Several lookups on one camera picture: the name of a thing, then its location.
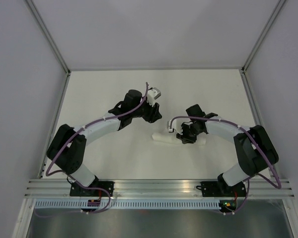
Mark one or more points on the aluminium frame post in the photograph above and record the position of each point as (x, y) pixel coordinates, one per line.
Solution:
(47, 35)
(268, 25)

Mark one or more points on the aluminium front rail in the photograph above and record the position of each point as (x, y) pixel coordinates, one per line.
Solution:
(154, 188)

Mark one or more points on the white slotted cable duct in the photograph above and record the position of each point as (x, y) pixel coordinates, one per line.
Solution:
(212, 204)

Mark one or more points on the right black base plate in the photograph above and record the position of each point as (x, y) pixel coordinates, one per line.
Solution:
(213, 189)

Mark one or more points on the right aluminium frame post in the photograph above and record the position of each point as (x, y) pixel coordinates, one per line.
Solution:
(268, 25)

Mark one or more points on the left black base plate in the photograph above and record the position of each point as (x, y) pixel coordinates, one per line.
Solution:
(105, 189)

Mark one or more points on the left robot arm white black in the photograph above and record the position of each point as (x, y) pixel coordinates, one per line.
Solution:
(68, 146)

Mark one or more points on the left side aluminium rail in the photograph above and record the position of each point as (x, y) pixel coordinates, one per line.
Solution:
(55, 118)

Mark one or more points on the aluminium rail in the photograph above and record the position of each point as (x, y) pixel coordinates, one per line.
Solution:
(55, 118)
(154, 188)
(255, 112)

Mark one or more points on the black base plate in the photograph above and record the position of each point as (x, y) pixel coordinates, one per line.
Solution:
(105, 189)
(213, 189)

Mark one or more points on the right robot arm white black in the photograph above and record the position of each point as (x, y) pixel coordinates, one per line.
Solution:
(254, 148)

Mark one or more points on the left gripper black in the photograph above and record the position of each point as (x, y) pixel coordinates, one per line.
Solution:
(154, 114)

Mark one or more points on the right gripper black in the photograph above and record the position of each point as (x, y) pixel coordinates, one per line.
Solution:
(185, 139)

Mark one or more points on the left aluminium frame post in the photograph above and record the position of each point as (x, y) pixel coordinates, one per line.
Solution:
(47, 35)

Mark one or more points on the white cloth napkin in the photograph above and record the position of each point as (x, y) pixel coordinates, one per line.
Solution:
(170, 138)

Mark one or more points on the right side aluminium rail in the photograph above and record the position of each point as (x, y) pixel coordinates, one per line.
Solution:
(255, 112)

